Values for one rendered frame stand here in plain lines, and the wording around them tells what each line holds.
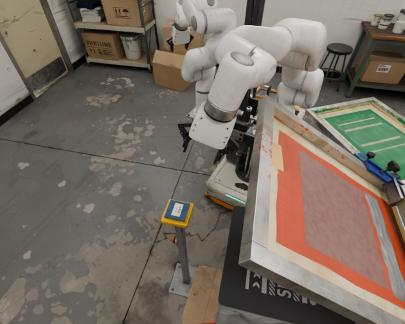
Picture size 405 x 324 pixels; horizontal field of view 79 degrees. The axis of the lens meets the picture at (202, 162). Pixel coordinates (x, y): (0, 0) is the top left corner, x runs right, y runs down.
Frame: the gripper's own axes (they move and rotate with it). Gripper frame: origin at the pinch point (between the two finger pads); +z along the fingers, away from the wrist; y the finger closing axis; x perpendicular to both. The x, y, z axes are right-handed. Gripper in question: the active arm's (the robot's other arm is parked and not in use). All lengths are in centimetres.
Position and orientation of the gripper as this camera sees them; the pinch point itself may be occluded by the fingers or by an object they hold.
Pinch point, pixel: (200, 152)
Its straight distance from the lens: 68.7
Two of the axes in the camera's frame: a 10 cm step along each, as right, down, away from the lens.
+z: -2.9, 6.2, 7.3
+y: -9.3, -3.6, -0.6
